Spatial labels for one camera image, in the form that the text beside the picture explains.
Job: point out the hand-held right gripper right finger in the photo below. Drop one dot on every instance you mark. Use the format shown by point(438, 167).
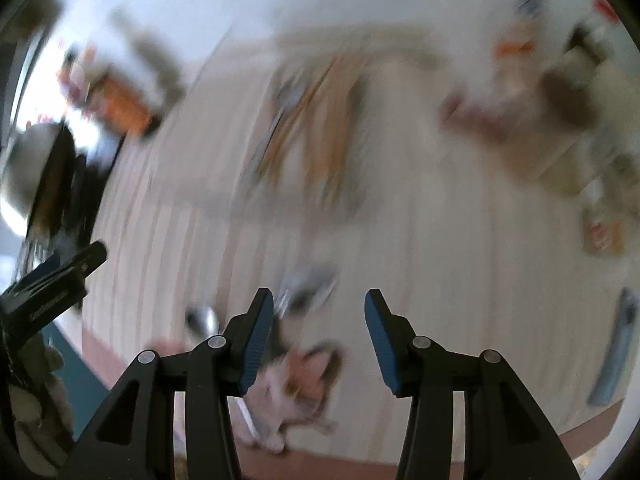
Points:
point(382, 342)

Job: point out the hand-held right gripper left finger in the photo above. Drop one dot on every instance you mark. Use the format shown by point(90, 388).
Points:
point(255, 342)

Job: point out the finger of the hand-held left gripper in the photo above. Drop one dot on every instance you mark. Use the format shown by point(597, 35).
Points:
point(75, 266)

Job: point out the clear plastic container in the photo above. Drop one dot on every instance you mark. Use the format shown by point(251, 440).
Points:
point(320, 125)

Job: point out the set of wooden chopsticks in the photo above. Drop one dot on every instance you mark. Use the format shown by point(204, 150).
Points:
point(315, 115)

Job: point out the calico cat shaped mat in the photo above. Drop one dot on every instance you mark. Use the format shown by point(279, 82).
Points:
point(295, 385)

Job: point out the black gas stove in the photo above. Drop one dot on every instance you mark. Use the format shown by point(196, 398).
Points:
point(75, 195)

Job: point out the steel wok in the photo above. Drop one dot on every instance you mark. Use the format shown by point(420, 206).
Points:
point(35, 170)

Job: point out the striped table cover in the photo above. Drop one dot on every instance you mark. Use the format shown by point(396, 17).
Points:
point(450, 260)

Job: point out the dark soy sauce bottle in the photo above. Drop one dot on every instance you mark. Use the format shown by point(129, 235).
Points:
point(120, 100)

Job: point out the blue smartphone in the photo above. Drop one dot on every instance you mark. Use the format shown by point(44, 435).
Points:
point(614, 350)

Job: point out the pink packet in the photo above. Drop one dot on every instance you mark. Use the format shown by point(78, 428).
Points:
point(472, 115)

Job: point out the small printed card box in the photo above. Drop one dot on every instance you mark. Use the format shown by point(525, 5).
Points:
point(602, 232)

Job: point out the brown lidded clear jar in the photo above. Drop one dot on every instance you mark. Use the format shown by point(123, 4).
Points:
point(565, 97)

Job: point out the white vinegar bottle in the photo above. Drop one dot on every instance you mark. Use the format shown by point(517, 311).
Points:
point(517, 30)

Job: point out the red capped dark bottle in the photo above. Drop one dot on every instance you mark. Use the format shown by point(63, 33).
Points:
point(602, 15)

